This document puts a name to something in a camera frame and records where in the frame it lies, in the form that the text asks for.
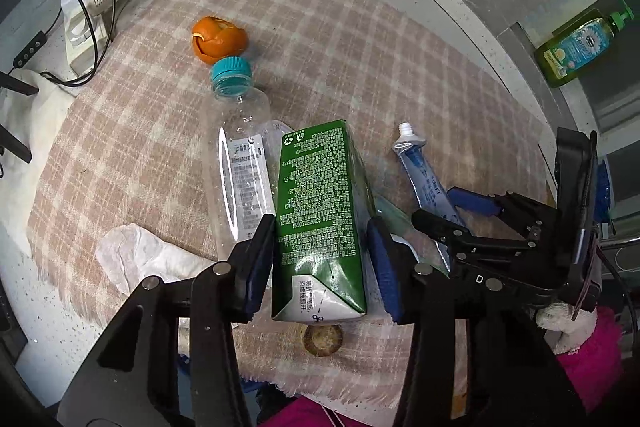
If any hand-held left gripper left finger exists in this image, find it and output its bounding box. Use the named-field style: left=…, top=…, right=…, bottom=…
left=57, top=213, right=278, bottom=427

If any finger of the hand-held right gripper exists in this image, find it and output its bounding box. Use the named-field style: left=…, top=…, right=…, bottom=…
left=446, top=186, right=558, bottom=239
left=411, top=208, right=542, bottom=269

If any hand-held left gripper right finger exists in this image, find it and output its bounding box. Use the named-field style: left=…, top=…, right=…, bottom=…
left=366, top=216, right=583, bottom=427

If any blue white toothpaste tube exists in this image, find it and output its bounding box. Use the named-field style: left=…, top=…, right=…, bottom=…
left=392, top=122, right=468, bottom=275

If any green drink carton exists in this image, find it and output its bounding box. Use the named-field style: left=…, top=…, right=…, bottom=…
left=271, top=119, right=377, bottom=324

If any small brown round cap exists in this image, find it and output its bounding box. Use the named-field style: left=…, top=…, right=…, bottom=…
left=302, top=324, right=345, bottom=356

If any orange peel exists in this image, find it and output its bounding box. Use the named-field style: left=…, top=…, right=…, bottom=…
left=192, top=15, right=249, bottom=66

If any person's right forearm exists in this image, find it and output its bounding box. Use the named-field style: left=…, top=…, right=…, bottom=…
left=555, top=307, right=626, bottom=414

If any person's right hand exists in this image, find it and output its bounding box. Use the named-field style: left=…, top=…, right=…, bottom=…
left=534, top=299, right=599, bottom=356

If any crumpled white tissue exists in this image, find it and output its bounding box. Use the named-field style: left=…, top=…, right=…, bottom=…
left=95, top=223, right=233, bottom=303

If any clear plastic bottle teal cap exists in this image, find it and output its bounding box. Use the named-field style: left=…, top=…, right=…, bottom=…
left=206, top=56, right=297, bottom=264

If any green dish soap bottle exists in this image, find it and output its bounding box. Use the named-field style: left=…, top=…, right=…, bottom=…
left=534, top=0, right=635, bottom=88

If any pink jacket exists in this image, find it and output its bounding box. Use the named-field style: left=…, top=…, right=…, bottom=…
left=260, top=396, right=401, bottom=427

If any pink plaid cloth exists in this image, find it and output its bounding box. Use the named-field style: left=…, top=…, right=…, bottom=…
left=26, top=0, right=558, bottom=423

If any white cloth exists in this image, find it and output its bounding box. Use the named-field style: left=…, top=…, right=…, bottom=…
left=0, top=69, right=76, bottom=253

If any white power strip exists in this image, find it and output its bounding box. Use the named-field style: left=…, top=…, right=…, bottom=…
left=60, top=0, right=118, bottom=78

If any black tripod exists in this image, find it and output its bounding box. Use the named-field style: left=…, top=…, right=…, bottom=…
left=0, top=71, right=40, bottom=180

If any black cable with inline remote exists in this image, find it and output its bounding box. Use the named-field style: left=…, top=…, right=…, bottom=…
left=10, top=0, right=121, bottom=88

